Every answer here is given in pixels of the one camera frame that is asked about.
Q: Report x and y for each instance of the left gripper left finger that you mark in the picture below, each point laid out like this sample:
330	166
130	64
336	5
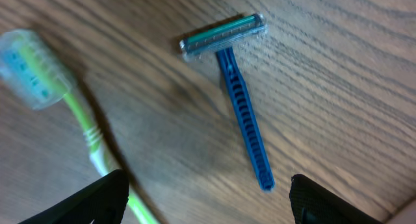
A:
103	201

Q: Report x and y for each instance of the green white toothbrush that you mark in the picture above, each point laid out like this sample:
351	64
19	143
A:
32	71

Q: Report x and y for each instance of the blue disposable razor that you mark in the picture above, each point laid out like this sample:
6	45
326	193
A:
220	41

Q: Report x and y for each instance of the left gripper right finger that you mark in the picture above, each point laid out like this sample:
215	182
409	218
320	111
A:
313	204

